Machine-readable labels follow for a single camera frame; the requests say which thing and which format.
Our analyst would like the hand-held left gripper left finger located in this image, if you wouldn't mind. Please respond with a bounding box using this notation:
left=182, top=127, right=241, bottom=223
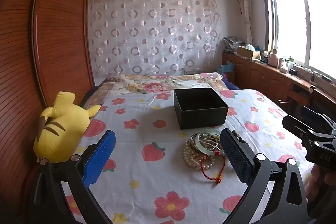
left=29, top=130, right=116, bottom=224

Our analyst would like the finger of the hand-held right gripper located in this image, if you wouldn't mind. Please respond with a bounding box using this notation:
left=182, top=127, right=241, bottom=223
left=300, top=105, right=332, bottom=125
left=282, top=114, right=311, bottom=138

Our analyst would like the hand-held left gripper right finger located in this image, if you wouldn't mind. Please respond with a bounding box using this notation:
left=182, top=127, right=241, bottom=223
left=220, top=128, right=307, bottom=224

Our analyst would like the dark bead bracelet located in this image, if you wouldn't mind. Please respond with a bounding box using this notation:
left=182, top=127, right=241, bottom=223
left=232, top=131, right=247, bottom=144

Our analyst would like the red string bracelet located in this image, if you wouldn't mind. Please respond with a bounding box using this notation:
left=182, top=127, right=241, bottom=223
left=199, top=154, right=227, bottom=185

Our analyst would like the gold metal jewelry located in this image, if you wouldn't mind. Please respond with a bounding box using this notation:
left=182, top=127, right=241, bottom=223
left=199, top=134, right=221, bottom=148

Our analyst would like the pale green jade bangle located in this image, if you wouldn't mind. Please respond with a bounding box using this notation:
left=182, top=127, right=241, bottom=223
left=191, top=130, right=223, bottom=155

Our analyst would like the white pearl necklace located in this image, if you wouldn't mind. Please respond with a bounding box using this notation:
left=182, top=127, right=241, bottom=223
left=182, top=139, right=218, bottom=169

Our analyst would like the black cardboard box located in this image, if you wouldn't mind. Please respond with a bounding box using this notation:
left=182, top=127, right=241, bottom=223
left=173, top=88, right=229, bottom=130

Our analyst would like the person's right hand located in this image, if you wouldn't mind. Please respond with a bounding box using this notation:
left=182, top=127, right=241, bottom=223
left=306, top=165, right=336, bottom=203

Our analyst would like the yellow plush toy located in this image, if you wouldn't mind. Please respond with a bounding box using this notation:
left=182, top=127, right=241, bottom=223
left=33, top=91, right=101, bottom=164

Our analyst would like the brown wooden cabinet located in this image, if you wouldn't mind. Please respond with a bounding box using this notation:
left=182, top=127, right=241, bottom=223
left=222, top=51, right=336, bottom=122

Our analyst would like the pink kettle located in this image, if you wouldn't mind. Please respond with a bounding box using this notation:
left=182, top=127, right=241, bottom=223
left=268, top=49, right=279, bottom=67

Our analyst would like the open cardboard box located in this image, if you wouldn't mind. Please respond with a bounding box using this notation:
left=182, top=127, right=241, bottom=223
left=237, top=46, right=261, bottom=60

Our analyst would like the floral pillow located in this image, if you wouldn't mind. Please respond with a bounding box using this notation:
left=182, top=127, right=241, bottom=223
left=84, top=72, right=240, bottom=109

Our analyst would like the window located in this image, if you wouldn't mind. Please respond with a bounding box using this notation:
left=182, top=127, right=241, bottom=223
left=260, top=0, right=336, bottom=83

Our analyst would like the pile of patterned cloth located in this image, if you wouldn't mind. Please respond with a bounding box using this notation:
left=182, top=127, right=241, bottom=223
left=224, top=35, right=244, bottom=52

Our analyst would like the beige window curtain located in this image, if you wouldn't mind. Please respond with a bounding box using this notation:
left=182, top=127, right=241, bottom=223
left=234, top=0, right=254, bottom=45

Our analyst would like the circle patterned sheer curtain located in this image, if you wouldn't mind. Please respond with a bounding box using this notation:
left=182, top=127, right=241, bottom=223
left=88, top=0, right=222, bottom=76

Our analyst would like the brown wooden wardrobe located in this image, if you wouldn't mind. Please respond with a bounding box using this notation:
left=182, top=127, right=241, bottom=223
left=0, top=0, right=95, bottom=224

